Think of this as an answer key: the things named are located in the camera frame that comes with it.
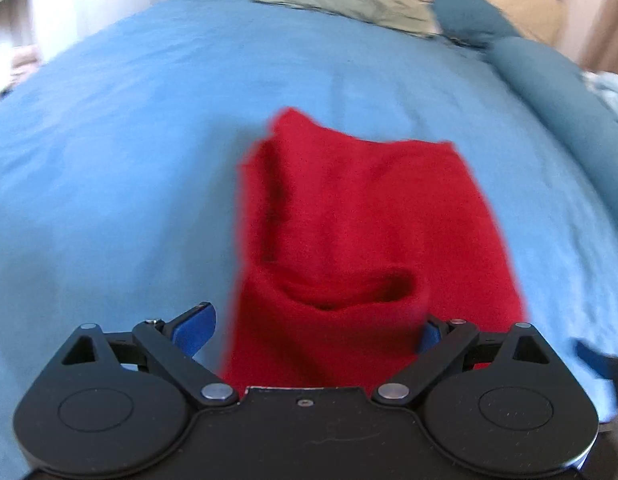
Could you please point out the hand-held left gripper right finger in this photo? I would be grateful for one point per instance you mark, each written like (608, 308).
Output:
(430, 340)

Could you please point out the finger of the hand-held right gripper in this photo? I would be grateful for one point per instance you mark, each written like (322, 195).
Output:
(601, 360)

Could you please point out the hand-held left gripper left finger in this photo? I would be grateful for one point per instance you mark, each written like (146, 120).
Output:
(194, 332)

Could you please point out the red knit sweater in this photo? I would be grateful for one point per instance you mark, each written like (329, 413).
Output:
(364, 210)

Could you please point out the blue bed sheet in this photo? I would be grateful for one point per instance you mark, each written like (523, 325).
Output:
(114, 160)

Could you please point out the white pillow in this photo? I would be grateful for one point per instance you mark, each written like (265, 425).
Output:
(611, 95)

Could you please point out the teal pillow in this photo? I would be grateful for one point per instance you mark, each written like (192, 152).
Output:
(464, 15)

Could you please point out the beige curtain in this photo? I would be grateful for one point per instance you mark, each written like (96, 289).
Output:
(609, 30)

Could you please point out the green pillow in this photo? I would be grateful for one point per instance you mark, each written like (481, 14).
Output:
(339, 5)

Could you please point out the white shelf unit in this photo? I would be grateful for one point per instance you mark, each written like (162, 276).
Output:
(64, 5)

